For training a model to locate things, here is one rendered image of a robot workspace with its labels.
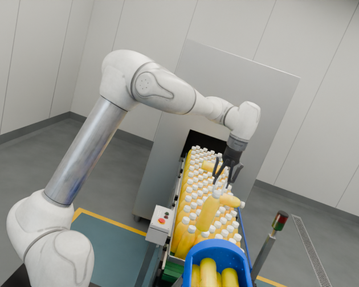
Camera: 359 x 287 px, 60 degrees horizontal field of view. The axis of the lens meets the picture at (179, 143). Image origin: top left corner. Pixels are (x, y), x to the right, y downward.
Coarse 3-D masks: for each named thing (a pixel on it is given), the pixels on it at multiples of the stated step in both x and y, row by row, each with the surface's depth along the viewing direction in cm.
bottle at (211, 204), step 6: (210, 198) 146; (216, 198) 145; (204, 204) 148; (210, 204) 145; (216, 204) 145; (204, 210) 147; (210, 210) 145; (216, 210) 146; (198, 216) 150; (204, 216) 147; (210, 216) 146; (198, 222) 149; (204, 222) 147; (210, 222) 148; (198, 228) 149; (204, 228) 148
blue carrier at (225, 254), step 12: (204, 240) 136; (216, 240) 134; (192, 252) 134; (204, 252) 138; (216, 252) 137; (228, 252) 137; (240, 252) 133; (216, 264) 139; (228, 264) 138; (240, 264) 138; (240, 276) 140
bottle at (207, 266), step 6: (210, 258) 133; (204, 264) 130; (210, 264) 129; (204, 270) 126; (210, 270) 126; (216, 270) 129; (204, 276) 123; (210, 276) 122; (216, 276) 125; (204, 282) 120; (210, 282) 119; (216, 282) 121
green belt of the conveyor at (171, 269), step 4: (172, 252) 169; (168, 264) 159; (172, 264) 160; (176, 264) 161; (164, 268) 163; (168, 268) 157; (172, 268) 158; (176, 268) 159; (180, 268) 160; (164, 272) 154; (168, 272) 155; (172, 272) 155; (176, 272) 156; (180, 272) 157; (164, 276) 154; (168, 276) 154; (172, 276) 154; (176, 276) 154; (168, 280) 154; (172, 280) 154; (176, 280) 154
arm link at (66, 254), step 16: (48, 240) 89; (64, 240) 88; (80, 240) 91; (32, 256) 90; (48, 256) 85; (64, 256) 85; (80, 256) 87; (32, 272) 89; (48, 272) 84; (64, 272) 84; (80, 272) 87
